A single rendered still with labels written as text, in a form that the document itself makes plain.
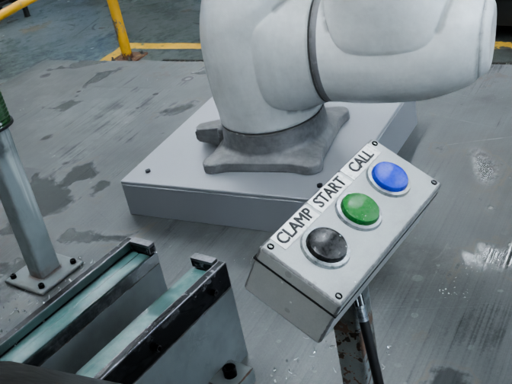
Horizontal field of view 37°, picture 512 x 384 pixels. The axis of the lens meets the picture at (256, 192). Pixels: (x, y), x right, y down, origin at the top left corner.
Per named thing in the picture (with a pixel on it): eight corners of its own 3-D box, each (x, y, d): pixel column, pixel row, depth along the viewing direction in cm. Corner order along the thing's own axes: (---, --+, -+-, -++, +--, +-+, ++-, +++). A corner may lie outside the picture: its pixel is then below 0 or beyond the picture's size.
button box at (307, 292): (318, 347, 55) (343, 305, 52) (241, 288, 57) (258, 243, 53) (420, 222, 67) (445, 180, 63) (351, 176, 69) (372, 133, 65)
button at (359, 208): (360, 242, 58) (369, 227, 57) (328, 219, 59) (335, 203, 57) (379, 221, 60) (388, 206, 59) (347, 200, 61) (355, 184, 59)
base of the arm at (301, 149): (223, 116, 129) (216, 85, 126) (352, 113, 120) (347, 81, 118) (177, 174, 115) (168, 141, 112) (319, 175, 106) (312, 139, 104)
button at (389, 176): (391, 208, 61) (399, 193, 60) (359, 187, 62) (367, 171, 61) (407, 189, 63) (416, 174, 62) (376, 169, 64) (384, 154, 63)
